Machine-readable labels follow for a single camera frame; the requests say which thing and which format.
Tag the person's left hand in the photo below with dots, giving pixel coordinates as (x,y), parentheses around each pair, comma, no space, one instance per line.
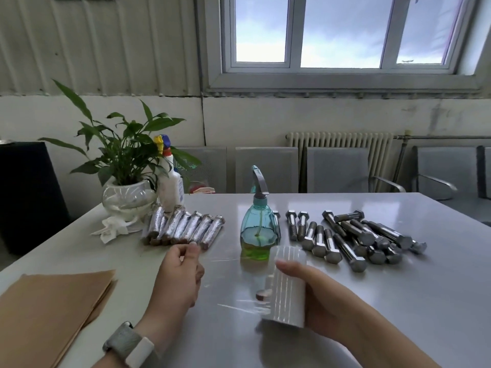
(176,283)

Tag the person's right hand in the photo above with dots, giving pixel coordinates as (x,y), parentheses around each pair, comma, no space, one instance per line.
(326,306)

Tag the white cling film roll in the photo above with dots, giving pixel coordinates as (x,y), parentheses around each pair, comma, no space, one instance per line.
(287,298)

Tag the row of bolts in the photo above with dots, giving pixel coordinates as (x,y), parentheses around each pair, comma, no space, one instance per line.
(184,228)

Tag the pile of steel bolts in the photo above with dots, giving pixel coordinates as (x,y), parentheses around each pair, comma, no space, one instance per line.
(349,252)

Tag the clear film sheet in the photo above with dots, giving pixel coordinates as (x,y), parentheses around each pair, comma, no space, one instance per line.
(234,302)

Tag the stack of brown paper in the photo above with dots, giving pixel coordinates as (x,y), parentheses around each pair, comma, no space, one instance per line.
(46,314)

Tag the person's left forearm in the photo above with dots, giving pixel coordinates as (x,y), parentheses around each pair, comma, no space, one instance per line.
(111,362)

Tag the smartwatch with grey band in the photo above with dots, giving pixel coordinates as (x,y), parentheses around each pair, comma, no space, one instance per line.
(130,344)

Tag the crumpled white tissue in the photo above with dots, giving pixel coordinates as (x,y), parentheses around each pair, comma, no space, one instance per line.
(113,228)

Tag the teal spray bottle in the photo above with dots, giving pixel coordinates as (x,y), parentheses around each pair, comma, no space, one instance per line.
(257,233)

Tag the white spray bottle colourful nozzle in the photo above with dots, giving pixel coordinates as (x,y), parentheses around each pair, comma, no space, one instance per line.
(170,187)

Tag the clear glass plant pot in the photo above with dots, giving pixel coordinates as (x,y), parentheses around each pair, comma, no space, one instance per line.
(128,199)

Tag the red packet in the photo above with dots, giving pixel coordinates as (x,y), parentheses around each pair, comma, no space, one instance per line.
(201,188)

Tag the green leafy plant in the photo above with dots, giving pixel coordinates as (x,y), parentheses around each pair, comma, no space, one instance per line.
(126,157)

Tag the grey metal chair with armrest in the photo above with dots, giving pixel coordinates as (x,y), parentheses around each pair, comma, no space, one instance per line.
(337,168)

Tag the grey metal bench seat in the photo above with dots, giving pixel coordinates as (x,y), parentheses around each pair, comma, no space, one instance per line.
(445,164)
(486,172)

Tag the white framed window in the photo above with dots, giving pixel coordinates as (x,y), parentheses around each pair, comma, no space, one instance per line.
(294,34)

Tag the white wall radiator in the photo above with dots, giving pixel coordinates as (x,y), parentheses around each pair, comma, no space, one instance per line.
(345,139)

